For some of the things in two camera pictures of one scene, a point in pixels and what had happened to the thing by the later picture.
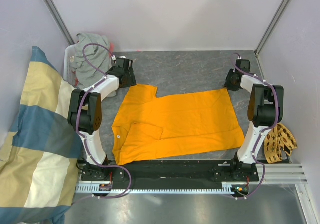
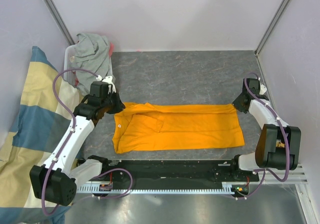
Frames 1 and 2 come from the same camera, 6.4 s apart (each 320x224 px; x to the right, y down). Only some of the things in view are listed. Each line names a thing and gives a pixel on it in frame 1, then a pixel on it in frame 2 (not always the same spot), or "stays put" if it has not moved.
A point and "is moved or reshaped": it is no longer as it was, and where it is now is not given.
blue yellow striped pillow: [40, 158] stays put
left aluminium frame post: [48, 0] stays put
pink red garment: [111, 48] stays put
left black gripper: [131, 81] → [119, 105]
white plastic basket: [69, 76] stays put
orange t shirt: [144, 125] is moved or reshaped
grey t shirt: [84, 75] stays put
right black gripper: [227, 84] → [236, 103]
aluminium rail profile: [281, 174] stays put
